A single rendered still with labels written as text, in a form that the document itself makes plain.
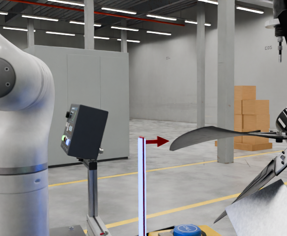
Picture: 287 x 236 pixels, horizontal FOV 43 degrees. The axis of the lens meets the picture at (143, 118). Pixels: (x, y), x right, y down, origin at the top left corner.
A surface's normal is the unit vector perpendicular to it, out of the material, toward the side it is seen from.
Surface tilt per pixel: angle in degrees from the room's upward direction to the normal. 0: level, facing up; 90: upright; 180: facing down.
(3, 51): 58
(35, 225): 90
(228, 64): 90
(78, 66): 90
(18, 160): 89
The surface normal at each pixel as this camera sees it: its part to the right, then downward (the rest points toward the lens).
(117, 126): 0.58, 0.04
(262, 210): -0.49, -0.53
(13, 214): 0.21, 0.05
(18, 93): 0.60, 0.49
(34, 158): 0.79, 0.01
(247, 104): -0.82, 0.04
